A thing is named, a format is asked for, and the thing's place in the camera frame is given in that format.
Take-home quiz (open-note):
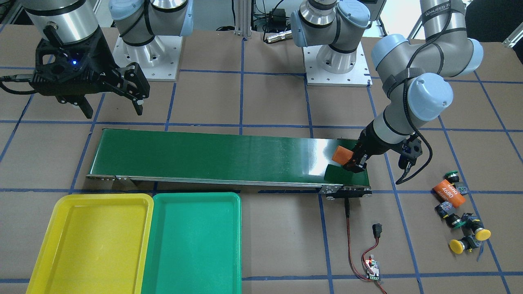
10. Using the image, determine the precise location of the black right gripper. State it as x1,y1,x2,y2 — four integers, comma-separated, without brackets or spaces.
29,28,150,119

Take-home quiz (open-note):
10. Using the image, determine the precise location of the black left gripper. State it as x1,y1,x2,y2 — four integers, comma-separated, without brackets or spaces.
342,121,392,173

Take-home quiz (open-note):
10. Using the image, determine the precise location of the plain orange cylinder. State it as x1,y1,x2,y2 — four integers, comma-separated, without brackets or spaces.
332,145,353,165

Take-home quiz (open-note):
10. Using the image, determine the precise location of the orange cylinder marked 4680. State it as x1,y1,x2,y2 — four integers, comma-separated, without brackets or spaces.
433,179,466,208

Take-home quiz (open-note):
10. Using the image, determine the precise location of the green push button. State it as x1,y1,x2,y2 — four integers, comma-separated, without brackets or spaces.
443,170,469,195
443,213,466,229

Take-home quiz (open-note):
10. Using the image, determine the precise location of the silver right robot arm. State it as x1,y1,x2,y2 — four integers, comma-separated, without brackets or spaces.
2,0,194,118

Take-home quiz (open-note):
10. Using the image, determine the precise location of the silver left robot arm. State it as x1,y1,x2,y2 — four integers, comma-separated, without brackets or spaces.
290,0,483,173

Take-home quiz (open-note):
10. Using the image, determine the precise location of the small controller circuit board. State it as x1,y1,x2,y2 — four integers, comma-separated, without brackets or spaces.
364,255,381,282

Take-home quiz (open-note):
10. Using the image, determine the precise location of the green conveyor belt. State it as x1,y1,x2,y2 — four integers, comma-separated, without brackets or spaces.
87,129,372,199

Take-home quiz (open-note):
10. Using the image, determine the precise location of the yellow push button lower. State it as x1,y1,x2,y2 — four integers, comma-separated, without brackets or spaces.
449,235,481,254

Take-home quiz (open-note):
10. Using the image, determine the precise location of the yellow push button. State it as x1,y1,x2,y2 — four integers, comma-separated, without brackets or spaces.
461,213,492,241
449,235,481,254

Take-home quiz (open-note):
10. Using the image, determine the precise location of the yellow push button upper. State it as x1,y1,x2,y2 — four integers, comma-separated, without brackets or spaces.
461,213,492,241

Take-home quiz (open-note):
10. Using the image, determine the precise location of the yellow plastic tray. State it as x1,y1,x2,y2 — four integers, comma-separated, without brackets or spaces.
27,194,154,294

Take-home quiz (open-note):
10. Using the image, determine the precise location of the green plastic tray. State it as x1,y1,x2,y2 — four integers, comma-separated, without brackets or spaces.
141,192,241,294

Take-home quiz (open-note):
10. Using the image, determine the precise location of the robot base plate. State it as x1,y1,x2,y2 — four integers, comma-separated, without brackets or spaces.
113,36,184,82
302,43,372,87

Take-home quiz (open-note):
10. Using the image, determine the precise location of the black inline switch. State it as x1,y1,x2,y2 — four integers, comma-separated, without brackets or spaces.
372,223,382,239

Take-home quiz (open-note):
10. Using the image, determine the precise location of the blue push button switch block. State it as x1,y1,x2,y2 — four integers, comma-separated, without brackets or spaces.
434,201,454,219

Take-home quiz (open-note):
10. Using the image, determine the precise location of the aluminium frame post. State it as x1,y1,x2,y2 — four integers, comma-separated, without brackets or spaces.
233,0,252,40

